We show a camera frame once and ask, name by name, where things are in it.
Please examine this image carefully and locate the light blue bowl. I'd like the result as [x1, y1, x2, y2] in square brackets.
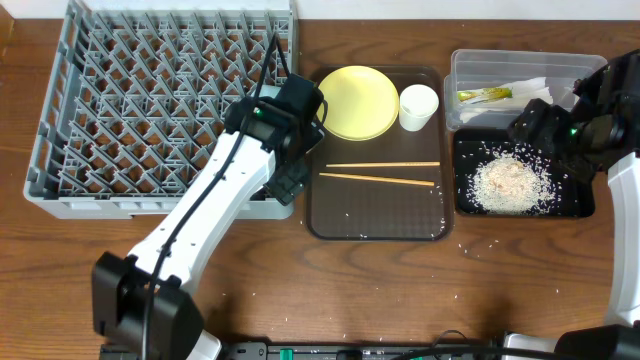
[259, 85, 281, 98]

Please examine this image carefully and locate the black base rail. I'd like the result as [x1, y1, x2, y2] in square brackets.
[98, 340, 506, 360]

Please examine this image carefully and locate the green orange snack wrapper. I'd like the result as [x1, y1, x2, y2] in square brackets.
[457, 87, 513, 104]

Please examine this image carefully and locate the black waste tray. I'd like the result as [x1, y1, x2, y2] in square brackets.
[453, 128, 595, 218]

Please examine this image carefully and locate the white paper napkin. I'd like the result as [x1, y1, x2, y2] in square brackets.
[458, 77, 553, 123]

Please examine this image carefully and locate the white paper cup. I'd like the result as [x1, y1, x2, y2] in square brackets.
[399, 84, 439, 132]

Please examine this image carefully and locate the lower wooden chopstick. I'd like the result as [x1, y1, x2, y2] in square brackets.
[319, 172, 435, 187]

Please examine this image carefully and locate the dark brown serving tray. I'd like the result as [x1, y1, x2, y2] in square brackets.
[304, 64, 455, 242]

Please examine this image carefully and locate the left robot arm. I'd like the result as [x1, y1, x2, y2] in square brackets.
[92, 74, 326, 359]

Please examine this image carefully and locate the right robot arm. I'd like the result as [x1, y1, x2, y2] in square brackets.
[507, 50, 639, 359]

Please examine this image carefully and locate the grey dish rack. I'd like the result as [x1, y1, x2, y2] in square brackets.
[23, 1, 298, 219]

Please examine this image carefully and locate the wooden chopstick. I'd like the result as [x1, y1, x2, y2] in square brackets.
[325, 161, 441, 168]
[319, 172, 435, 187]

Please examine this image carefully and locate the yellow plate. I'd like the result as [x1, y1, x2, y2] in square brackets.
[317, 65, 399, 141]

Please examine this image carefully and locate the clear plastic bin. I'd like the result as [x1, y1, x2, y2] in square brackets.
[444, 49, 607, 132]

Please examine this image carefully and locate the upper wooden chopstick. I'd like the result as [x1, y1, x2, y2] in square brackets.
[325, 161, 441, 168]

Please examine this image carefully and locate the pile of rice waste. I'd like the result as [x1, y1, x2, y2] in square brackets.
[455, 141, 566, 216]

